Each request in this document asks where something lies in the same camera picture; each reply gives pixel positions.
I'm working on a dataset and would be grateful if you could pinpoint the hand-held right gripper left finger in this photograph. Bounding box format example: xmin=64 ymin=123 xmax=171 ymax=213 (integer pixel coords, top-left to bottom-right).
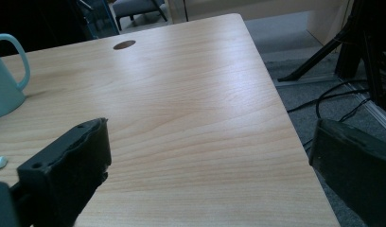
xmin=10 ymin=117 xmax=113 ymax=227

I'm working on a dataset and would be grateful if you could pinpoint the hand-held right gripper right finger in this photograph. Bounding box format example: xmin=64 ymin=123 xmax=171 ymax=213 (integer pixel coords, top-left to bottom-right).
xmin=308 ymin=118 xmax=386 ymax=227

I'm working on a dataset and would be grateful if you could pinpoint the grey upholstered chair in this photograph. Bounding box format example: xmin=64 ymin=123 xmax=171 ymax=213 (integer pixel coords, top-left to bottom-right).
xmin=112 ymin=0 xmax=168 ymax=31

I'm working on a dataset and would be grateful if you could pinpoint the black cable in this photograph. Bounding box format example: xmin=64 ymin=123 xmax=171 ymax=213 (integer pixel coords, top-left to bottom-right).
xmin=287 ymin=79 xmax=372 ymax=123

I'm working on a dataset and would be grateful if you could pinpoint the light teal mug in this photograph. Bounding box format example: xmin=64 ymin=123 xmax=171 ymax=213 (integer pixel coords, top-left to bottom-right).
xmin=0 ymin=33 xmax=31 ymax=121

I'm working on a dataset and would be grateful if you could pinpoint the black metal stand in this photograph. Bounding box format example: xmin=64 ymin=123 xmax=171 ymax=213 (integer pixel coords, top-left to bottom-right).
xmin=277 ymin=0 xmax=386 ymax=114

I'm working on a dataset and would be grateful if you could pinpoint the dark glass cabinet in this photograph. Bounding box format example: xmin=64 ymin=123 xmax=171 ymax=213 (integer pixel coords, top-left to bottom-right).
xmin=77 ymin=0 xmax=121 ymax=41

